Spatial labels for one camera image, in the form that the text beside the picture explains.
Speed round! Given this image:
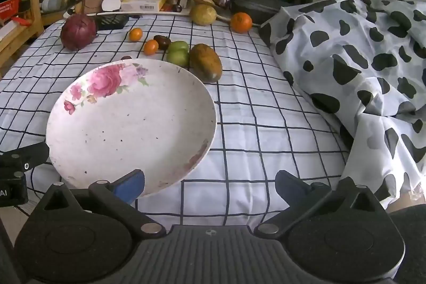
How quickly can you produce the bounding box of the cow print blanket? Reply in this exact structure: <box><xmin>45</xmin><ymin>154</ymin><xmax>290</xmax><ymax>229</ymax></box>
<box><xmin>260</xmin><ymin>0</ymin><xmax>426</xmax><ymax>209</ymax></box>

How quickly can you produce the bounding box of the yellow mango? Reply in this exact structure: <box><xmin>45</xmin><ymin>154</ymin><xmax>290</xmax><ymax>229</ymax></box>
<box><xmin>190</xmin><ymin>4</ymin><xmax>217</xmax><ymax>26</ymax></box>

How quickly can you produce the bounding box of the black tray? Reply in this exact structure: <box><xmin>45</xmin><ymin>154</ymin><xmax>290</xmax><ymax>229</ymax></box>
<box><xmin>96</xmin><ymin>14</ymin><xmax>130</xmax><ymax>31</ymax></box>

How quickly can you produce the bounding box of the yellow box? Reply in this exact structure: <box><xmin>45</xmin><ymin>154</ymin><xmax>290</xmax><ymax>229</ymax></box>
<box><xmin>121</xmin><ymin>0</ymin><xmax>168</xmax><ymax>12</ymax></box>

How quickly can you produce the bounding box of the dark brown round fruit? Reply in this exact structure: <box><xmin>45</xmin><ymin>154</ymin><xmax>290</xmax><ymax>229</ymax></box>
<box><xmin>154</xmin><ymin>35</ymin><xmax>171</xmax><ymax>50</ymax></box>

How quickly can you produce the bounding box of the brown-green mango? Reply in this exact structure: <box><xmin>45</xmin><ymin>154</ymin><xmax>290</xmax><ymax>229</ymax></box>
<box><xmin>189</xmin><ymin>43</ymin><xmax>223</xmax><ymax>84</ymax></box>

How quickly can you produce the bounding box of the white floral plate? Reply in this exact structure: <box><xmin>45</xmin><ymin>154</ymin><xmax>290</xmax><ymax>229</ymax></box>
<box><xmin>46</xmin><ymin>59</ymin><xmax>218</xmax><ymax>198</ymax></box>

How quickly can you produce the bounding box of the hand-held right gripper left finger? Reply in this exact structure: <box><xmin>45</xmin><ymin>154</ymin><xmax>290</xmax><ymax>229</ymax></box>
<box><xmin>42</xmin><ymin>169</ymin><xmax>167</xmax><ymax>240</ymax></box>

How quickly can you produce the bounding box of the large orange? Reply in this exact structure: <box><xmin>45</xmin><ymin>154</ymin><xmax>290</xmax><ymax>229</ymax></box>
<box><xmin>230</xmin><ymin>13</ymin><xmax>253</xmax><ymax>34</ymax></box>

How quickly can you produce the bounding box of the white checkered bedsheet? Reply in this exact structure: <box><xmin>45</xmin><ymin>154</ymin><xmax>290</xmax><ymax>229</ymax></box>
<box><xmin>0</xmin><ymin>13</ymin><xmax>353</xmax><ymax>228</ymax></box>

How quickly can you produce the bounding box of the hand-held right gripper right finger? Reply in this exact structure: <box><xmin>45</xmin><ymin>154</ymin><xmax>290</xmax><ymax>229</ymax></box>
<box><xmin>254</xmin><ymin>170</ymin><xmax>385</xmax><ymax>237</ymax></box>

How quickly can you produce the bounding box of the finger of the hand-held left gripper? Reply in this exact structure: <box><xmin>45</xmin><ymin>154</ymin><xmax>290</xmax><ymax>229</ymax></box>
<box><xmin>0</xmin><ymin>141</ymin><xmax>51</xmax><ymax>176</ymax></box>

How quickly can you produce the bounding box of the red onion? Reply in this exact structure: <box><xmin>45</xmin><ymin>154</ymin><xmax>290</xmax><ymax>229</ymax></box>
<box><xmin>60</xmin><ymin>14</ymin><xmax>98</xmax><ymax>51</ymax></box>

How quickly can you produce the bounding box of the black zip case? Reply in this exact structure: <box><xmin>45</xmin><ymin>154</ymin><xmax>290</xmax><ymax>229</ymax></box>
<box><xmin>231</xmin><ymin>0</ymin><xmax>293</xmax><ymax>26</ymax></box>

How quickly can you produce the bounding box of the green tomato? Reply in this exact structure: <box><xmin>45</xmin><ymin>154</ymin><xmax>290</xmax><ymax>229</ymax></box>
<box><xmin>168</xmin><ymin>41</ymin><xmax>190</xmax><ymax>53</ymax></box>

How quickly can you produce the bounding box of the red box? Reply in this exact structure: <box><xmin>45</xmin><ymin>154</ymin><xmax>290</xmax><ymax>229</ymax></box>
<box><xmin>0</xmin><ymin>0</ymin><xmax>21</xmax><ymax>20</ymax></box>

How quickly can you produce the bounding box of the green fruit pair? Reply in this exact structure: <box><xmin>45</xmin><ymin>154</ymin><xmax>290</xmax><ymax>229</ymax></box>
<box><xmin>166</xmin><ymin>50</ymin><xmax>190</xmax><ymax>68</ymax></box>

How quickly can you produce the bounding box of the white bottle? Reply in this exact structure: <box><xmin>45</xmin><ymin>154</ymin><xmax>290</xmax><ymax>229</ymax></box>
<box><xmin>42</xmin><ymin>0</ymin><xmax>69</xmax><ymax>10</ymax></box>

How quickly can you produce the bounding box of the white board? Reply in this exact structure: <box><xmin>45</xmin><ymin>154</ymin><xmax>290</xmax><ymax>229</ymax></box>
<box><xmin>87</xmin><ymin>9</ymin><xmax>234</xmax><ymax>22</ymax></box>

